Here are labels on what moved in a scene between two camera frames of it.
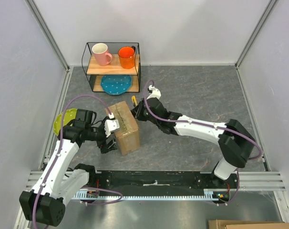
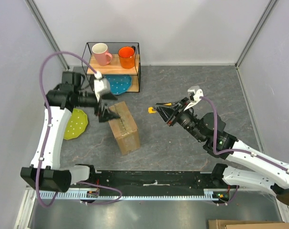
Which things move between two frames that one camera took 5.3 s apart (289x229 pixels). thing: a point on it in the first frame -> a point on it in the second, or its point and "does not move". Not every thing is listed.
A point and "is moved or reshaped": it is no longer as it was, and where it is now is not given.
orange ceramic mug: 127,55 does not move
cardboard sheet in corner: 221,224 does not move
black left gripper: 105,147 -> 106,115
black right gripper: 137,111 -> 169,114
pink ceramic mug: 102,57 does not move
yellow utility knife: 134,99 is moved or reshaped
